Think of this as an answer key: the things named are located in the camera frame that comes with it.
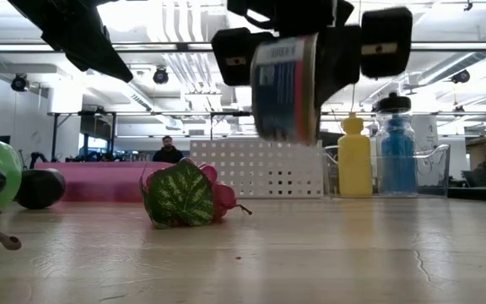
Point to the blue plastic bottle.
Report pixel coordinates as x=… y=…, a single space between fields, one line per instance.
x=398 y=160

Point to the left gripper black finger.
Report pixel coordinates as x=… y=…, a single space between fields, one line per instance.
x=99 y=59

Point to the dark desk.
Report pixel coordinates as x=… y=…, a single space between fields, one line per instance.
x=479 y=194

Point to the white ceiling air unit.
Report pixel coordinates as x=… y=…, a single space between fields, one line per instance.
x=63 y=99

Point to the yellow plastic bottle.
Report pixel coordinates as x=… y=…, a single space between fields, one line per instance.
x=354 y=164

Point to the pink plastic bin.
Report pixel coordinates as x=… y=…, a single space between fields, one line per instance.
x=99 y=181

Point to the white perforated metal basket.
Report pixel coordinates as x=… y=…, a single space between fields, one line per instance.
x=260 y=169

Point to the black computer monitor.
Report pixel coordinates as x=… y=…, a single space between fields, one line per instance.
x=329 y=138

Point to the black ceiling camera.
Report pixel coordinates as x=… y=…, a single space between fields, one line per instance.
x=160 y=75
x=460 y=76
x=19 y=82

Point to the clear bottle black cap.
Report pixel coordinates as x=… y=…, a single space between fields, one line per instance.
x=393 y=103

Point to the black beam with light strips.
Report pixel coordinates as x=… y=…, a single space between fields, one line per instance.
x=163 y=46

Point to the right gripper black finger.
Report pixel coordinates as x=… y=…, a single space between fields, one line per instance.
x=338 y=59

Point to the clear plastic bin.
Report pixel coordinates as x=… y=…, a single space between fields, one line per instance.
x=435 y=173

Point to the dark purple plum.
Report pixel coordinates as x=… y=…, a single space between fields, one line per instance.
x=40 y=188

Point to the red grapes with leaf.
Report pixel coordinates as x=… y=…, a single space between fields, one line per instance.
x=179 y=194

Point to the white round canister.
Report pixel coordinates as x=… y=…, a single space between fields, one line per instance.
x=428 y=133

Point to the tin can blue red label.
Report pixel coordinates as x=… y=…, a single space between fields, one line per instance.
x=283 y=93

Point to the black metal rack frame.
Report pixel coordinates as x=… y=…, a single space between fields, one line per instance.
x=54 y=135

